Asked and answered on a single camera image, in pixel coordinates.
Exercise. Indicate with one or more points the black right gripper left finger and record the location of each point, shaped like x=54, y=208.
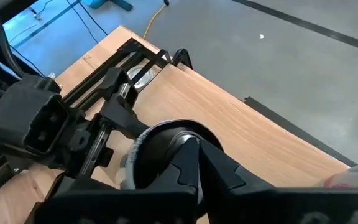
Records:
x=120, y=205

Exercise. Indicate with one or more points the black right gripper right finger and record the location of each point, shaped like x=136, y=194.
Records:
x=291, y=207

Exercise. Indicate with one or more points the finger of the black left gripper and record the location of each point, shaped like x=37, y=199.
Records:
x=104, y=158
x=120, y=102

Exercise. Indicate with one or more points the tall grey drink can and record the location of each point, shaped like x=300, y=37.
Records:
x=160, y=146

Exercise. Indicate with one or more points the wooden shelf black metal legs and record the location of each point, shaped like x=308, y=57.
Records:
x=244, y=130

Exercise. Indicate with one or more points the short red white can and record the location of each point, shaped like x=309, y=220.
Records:
x=141, y=79

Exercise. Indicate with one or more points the black tripod stand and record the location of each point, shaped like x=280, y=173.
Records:
x=121, y=4

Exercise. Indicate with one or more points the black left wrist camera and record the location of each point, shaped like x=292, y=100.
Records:
x=33, y=118

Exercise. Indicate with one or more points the black triangular frame bracket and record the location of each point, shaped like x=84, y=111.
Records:
x=186, y=56

